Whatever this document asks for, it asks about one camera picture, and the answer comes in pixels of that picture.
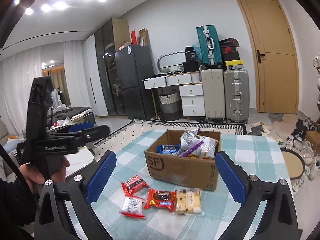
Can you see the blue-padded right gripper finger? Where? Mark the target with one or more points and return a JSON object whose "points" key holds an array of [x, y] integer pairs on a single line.
{"points": [[244, 191], [72, 128], [85, 187]]}

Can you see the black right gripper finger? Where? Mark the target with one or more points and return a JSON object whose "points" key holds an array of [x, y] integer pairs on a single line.
{"points": [[96, 132]]}

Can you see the white noodle snack bag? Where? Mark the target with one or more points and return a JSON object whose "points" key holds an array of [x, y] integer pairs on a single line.
{"points": [[206, 150]]}

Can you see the yellow soft cake packet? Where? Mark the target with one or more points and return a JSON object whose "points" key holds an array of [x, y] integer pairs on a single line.
{"points": [[188, 202]]}

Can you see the blue cookie snack packet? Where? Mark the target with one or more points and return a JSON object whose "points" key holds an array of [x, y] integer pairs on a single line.
{"points": [[168, 149]]}

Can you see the purple-edged white snack bag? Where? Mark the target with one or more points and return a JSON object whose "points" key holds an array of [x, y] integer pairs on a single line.
{"points": [[190, 144]]}

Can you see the person's left hand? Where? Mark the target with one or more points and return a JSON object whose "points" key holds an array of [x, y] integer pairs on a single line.
{"points": [[33, 176]]}

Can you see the dotted cream area rug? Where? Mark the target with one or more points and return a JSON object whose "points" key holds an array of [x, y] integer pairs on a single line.
{"points": [[120, 138]]}

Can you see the red wafer snack packet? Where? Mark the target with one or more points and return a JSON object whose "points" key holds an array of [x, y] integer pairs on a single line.
{"points": [[133, 185]]}

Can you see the round wooden stool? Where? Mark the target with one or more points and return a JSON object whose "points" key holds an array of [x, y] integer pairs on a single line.
{"points": [[294, 163]]}

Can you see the white red-edged snack packet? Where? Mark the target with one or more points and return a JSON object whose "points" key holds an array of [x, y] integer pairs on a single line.
{"points": [[133, 207]]}

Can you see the teal white checkered tablecloth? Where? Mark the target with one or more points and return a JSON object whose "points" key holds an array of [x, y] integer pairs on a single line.
{"points": [[260, 156]]}

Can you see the grey slipper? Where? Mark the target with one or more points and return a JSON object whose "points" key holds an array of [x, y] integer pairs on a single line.
{"points": [[256, 131]]}

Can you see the beige slipper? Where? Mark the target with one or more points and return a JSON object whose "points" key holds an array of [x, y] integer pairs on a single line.
{"points": [[260, 124]]}

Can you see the brown SF Express cardboard box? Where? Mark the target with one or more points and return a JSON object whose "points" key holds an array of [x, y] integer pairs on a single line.
{"points": [[182, 171]]}

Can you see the red chocolate pie packet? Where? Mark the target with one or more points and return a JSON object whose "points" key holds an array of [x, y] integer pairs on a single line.
{"points": [[160, 199]]}

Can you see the black refrigerator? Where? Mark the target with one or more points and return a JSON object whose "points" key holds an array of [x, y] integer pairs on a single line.
{"points": [[134, 65]]}

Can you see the woven laundry basket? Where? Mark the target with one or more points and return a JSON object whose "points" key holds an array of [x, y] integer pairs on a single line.
{"points": [[170, 105]]}

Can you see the dark glass display cabinet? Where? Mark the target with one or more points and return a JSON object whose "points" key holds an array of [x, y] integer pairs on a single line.
{"points": [[108, 39]]}

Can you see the silver hard suitcase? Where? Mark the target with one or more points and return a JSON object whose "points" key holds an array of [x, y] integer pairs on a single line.
{"points": [[236, 84]]}

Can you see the oval table mirror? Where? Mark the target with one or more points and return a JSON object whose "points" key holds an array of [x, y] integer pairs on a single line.
{"points": [[171, 62]]}

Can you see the beige hard suitcase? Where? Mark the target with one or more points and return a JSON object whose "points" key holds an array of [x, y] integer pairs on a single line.
{"points": [[214, 94]]}

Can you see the white drawer dresser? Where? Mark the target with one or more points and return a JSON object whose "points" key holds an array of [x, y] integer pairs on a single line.
{"points": [[190, 89]]}

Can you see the stack of shoe boxes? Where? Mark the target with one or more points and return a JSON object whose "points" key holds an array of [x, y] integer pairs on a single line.
{"points": [[230, 55]]}

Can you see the wooden door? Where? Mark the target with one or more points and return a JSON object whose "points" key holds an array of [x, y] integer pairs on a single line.
{"points": [[274, 56]]}

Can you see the teal hard suitcase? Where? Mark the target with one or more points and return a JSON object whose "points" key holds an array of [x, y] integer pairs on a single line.
{"points": [[210, 46]]}

